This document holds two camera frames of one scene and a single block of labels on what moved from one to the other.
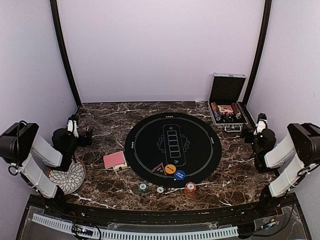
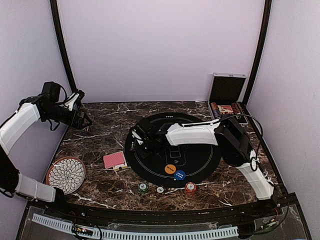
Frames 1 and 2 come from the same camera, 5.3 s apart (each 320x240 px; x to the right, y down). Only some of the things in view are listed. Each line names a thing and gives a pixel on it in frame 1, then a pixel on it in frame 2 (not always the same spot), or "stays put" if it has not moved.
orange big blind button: x=170 y=169 stays put
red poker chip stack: x=190 y=189 stays put
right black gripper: x=248 y=139 to x=142 y=152
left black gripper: x=83 y=143 to x=78 y=125
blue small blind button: x=179 y=175 stays put
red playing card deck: x=117 y=160 stays put
